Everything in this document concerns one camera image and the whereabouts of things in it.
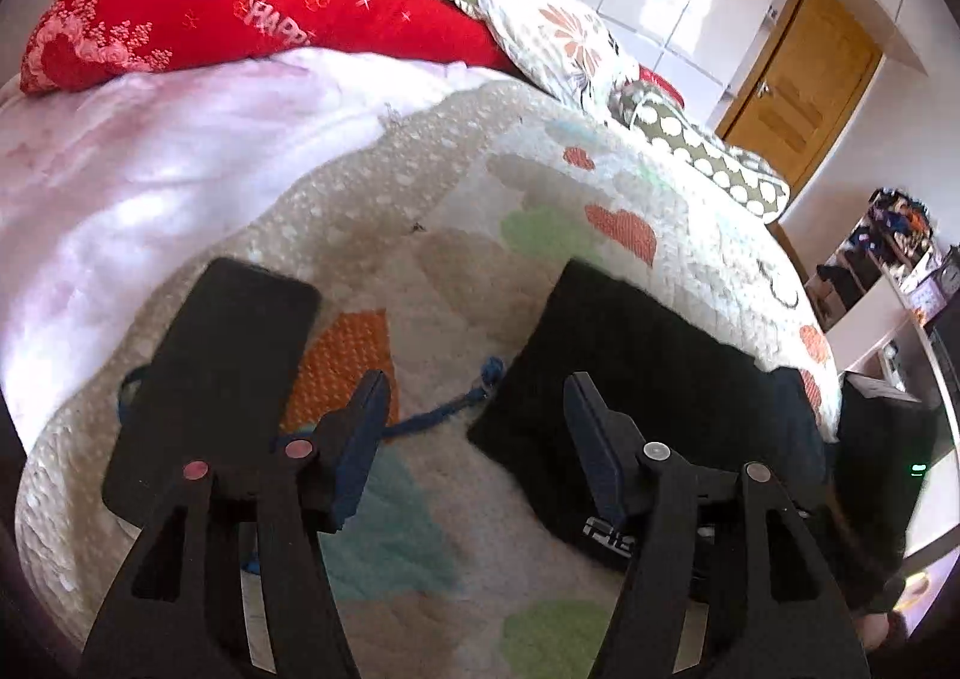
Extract blue lanyard cord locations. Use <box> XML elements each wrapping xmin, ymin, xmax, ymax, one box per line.
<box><xmin>118</xmin><ymin>355</ymin><xmax>511</xmax><ymax>575</ymax></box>

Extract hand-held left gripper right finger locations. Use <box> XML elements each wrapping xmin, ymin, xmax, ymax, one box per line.
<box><xmin>562</xmin><ymin>371</ymin><xmax>875</xmax><ymax>679</ymax></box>

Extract pink bed sheet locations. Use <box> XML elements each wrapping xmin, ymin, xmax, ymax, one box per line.
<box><xmin>0</xmin><ymin>47</ymin><xmax>511</xmax><ymax>440</ymax></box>

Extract pile of clothes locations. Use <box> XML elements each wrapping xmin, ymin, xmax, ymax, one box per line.
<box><xmin>816</xmin><ymin>188</ymin><xmax>938</xmax><ymax>313</ymax></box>

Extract small red pillow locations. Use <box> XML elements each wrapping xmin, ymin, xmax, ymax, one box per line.
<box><xmin>637</xmin><ymin>65</ymin><xmax>687</xmax><ymax>110</ymax></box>

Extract wooden door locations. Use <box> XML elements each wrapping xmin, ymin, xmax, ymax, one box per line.
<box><xmin>716</xmin><ymin>0</ymin><xmax>884</xmax><ymax>181</ymax></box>

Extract large red embroidered pillow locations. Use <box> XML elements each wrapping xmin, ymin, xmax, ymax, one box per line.
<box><xmin>19</xmin><ymin>0</ymin><xmax>518</xmax><ymax>97</ymax></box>

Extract white floral pillow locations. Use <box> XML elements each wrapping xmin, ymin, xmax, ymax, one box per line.
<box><xmin>436</xmin><ymin>0</ymin><xmax>640</xmax><ymax>114</ymax></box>

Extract white desk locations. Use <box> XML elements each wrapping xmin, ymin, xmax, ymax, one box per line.
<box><xmin>823</xmin><ymin>265</ymin><xmax>960</xmax><ymax>425</ymax></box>

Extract quilted heart-pattern blanket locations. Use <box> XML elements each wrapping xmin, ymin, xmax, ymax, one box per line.
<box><xmin>15</xmin><ymin>83</ymin><xmax>841</xmax><ymax>679</ymax></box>

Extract black pants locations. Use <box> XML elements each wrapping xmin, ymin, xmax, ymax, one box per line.
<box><xmin>466</xmin><ymin>259</ymin><xmax>833</xmax><ymax>567</ymax></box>

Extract green polka-dot pillow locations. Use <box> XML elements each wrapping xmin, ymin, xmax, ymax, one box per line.
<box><xmin>609</xmin><ymin>83</ymin><xmax>790</xmax><ymax>224</ymax></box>

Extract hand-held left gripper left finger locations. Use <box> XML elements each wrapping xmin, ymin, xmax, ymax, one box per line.
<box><xmin>79</xmin><ymin>370</ymin><xmax>392</xmax><ymax>679</ymax></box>

